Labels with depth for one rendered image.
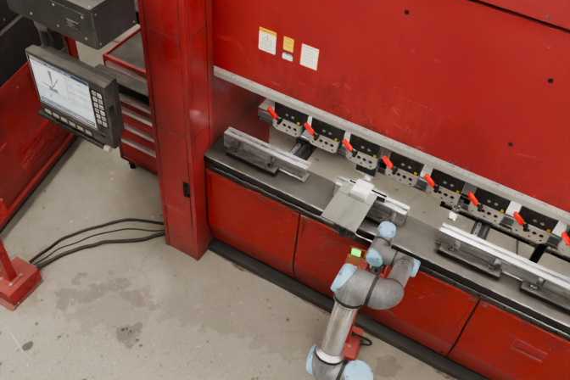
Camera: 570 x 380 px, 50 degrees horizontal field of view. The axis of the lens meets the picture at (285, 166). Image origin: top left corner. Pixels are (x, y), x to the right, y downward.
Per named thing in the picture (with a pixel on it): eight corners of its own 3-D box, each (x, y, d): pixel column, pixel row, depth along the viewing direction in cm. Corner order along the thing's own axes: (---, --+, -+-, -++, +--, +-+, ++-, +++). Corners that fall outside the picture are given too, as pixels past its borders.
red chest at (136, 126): (121, 170, 433) (100, 55, 361) (164, 130, 464) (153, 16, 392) (179, 200, 418) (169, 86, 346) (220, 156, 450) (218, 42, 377)
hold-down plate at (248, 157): (226, 154, 329) (226, 151, 327) (231, 148, 332) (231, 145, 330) (274, 177, 320) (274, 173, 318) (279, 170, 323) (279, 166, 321)
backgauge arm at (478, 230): (459, 257, 309) (466, 241, 299) (494, 179, 349) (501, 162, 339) (474, 264, 307) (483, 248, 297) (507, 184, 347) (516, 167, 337)
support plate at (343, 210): (320, 216, 289) (321, 215, 288) (343, 181, 305) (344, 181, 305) (354, 232, 284) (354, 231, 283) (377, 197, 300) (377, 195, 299)
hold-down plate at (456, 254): (437, 253, 293) (438, 248, 291) (440, 244, 297) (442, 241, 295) (497, 281, 285) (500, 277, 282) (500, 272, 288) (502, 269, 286)
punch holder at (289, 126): (272, 127, 302) (274, 102, 290) (281, 117, 308) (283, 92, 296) (298, 138, 298) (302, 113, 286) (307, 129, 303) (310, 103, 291)
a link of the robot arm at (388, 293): (405, 296, 212) (424, 254, 257) (375, 283, 215) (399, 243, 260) (393, 325, 215) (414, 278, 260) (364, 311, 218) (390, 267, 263)
